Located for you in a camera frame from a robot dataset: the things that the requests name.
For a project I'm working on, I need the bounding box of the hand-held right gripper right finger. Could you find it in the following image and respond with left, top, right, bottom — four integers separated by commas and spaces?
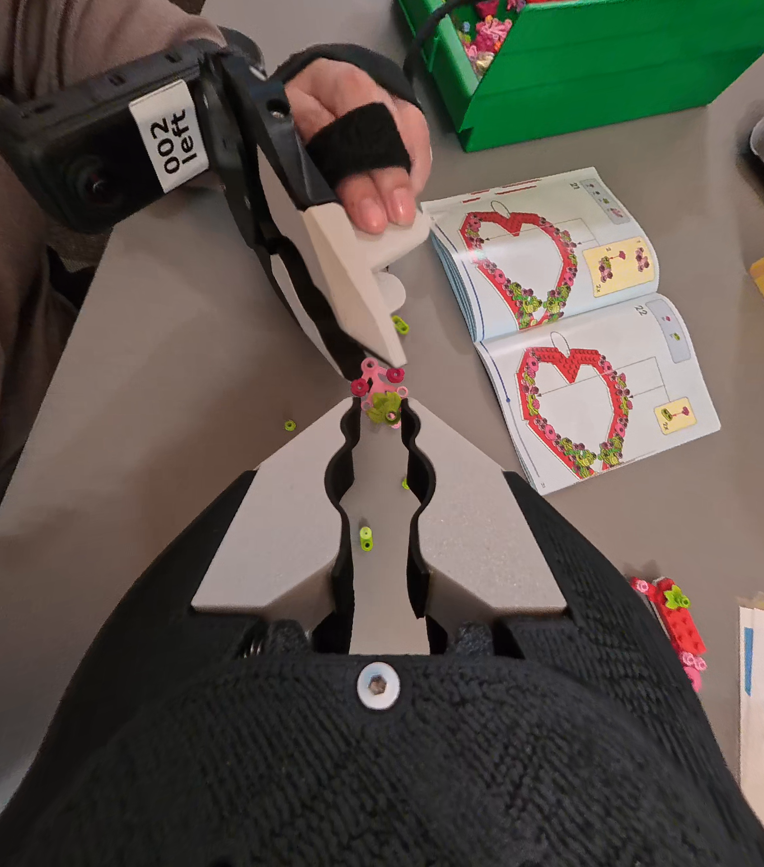
401, 398, 570, 654

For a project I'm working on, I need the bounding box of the red lego heart section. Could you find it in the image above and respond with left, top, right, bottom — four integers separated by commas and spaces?
629, 574, 709, 693

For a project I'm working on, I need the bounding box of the person's left forearm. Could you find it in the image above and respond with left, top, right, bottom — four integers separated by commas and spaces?
0, 0, 228, 103

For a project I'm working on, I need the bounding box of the pink and lime lego flower assembly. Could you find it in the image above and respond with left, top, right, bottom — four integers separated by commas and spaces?
351, 359, 410, 429

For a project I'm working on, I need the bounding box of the pile of loose lego pieces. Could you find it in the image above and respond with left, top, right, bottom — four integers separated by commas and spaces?
453, 0, 532, 77

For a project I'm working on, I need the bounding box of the green plastic bin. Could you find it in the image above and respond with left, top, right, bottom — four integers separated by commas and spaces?
397, 0, 764, 154

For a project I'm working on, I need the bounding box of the person's left hand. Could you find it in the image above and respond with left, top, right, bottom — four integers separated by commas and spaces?
283, 57, 434, 235

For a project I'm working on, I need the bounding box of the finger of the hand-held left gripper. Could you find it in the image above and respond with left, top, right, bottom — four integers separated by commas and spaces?
269, 249, 359, 382
300, 202, 411, 368

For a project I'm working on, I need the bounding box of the lego instruction booklet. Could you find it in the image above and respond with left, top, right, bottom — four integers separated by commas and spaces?
420, 166, 722, 495

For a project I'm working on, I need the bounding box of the black cable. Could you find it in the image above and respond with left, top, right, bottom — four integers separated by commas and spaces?
403, 0, 467, 75

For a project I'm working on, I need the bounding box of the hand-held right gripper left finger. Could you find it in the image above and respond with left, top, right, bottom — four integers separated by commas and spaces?
190, 396, 364, 654

